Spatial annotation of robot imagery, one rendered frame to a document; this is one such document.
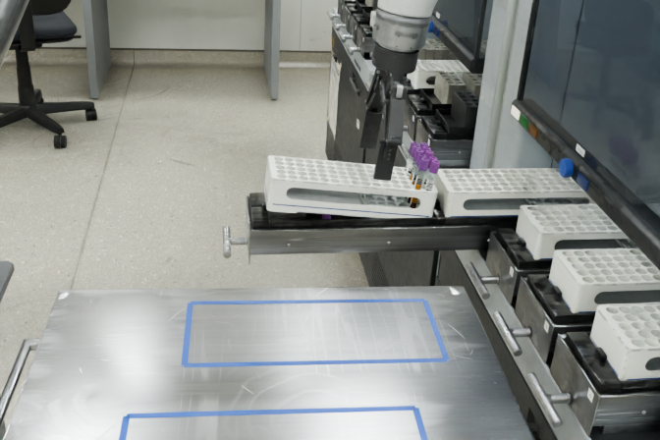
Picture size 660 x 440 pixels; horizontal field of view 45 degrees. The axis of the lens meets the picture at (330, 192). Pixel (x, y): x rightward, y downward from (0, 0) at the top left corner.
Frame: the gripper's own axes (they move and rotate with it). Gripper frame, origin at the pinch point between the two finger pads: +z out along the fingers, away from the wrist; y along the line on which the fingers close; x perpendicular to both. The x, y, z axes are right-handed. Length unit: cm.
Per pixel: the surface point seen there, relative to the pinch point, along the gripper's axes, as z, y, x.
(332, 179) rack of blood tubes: 3.7, 2.9, -7.6
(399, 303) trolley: 9.4, 32.2, -0.9
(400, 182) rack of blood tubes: 3.6, 1.9, 4.9
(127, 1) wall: 61, -350, -71
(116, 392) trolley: 13, 49, -39
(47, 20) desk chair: 48, -242, -96
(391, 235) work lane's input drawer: 11.8, 6.7, 3.8
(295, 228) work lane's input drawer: 12.2, 6.1, -13.3
